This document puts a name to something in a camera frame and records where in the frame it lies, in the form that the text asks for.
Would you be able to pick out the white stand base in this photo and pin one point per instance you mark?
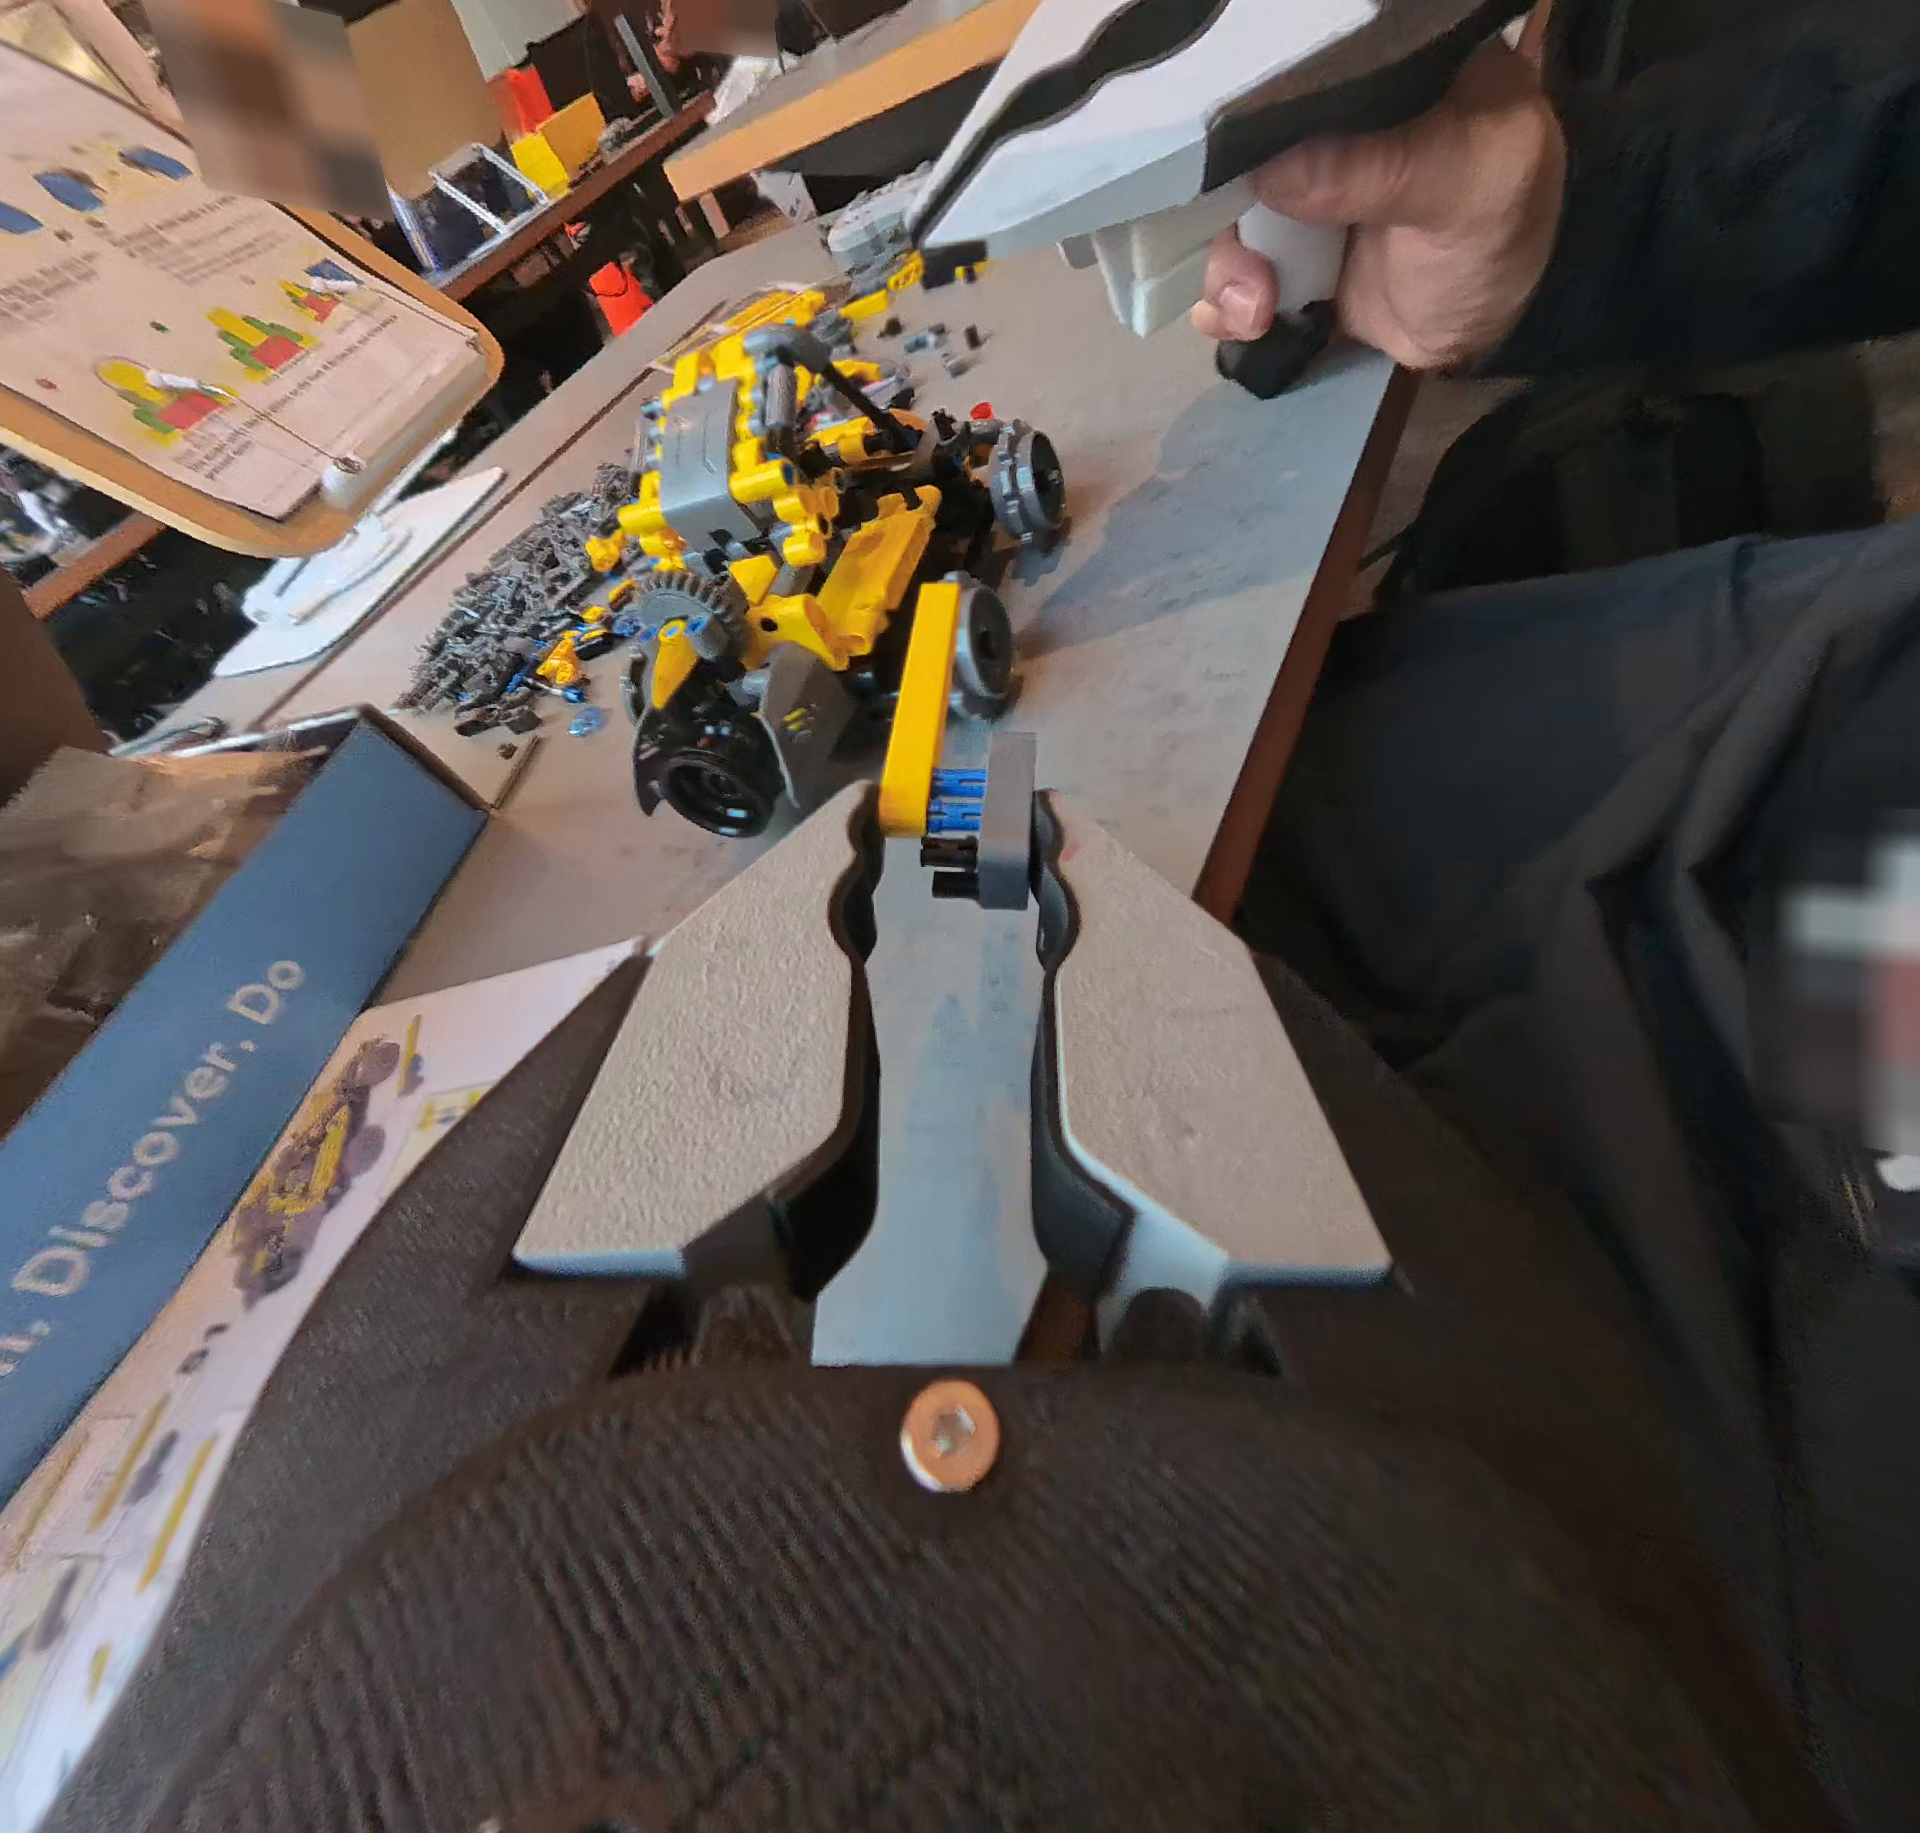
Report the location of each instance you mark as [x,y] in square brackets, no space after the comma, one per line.
[360,573]

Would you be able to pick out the person's dark clothing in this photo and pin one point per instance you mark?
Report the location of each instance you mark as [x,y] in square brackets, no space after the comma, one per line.
[1500,814]

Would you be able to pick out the grey desk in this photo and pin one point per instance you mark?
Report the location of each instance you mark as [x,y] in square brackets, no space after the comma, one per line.
[1171,589]

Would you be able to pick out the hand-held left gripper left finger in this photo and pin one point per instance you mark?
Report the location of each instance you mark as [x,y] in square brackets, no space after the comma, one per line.
[705,1084]

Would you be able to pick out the person's right forearm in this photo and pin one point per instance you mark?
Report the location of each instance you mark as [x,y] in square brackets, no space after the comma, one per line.
[1726,138]

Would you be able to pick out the pile of small brick parts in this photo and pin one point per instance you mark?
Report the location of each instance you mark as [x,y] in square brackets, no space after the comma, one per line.
[511,618]

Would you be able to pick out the toy building instruction booklet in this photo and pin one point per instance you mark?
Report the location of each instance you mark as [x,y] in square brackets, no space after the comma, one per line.
[225,1354]

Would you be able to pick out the blue toy brick pin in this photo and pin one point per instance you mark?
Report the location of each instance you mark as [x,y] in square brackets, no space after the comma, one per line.
[957,800]

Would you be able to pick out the small red background item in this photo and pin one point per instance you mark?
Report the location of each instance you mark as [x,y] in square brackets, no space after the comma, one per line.
[618,302]

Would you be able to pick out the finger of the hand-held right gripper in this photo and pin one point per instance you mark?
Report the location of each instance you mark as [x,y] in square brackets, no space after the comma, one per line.
[1140,138]
[1117,4]

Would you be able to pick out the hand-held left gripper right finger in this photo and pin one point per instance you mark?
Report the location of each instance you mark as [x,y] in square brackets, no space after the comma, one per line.
[1200,1098]

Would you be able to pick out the wooden background table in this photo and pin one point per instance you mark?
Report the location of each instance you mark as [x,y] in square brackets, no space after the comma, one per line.
[841,109]

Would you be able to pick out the yellow toy brick beam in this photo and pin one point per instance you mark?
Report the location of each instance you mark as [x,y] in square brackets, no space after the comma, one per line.
[921,693]

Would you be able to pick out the grey toy brick beam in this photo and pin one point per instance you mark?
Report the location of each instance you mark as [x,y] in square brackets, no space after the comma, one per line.
[1008,829]

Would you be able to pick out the person's right hand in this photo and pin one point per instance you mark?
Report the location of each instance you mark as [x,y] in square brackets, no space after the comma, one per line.
[1455,229]

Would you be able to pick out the blue cardboard box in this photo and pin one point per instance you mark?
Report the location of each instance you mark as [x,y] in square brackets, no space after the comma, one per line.
[196,1053]

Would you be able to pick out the wooden board with instruction sheet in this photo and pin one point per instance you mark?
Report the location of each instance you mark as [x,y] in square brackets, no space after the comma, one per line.
[225,304]

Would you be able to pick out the clear plastic bag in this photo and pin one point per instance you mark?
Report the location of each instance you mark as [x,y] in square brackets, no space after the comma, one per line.
[105,888]

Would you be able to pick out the grey motor brick assembly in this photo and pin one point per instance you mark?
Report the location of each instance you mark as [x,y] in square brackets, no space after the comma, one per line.
[876,222]

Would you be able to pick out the yellow toy brick vehicle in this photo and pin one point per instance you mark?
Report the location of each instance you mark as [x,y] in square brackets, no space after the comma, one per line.
[795,543]

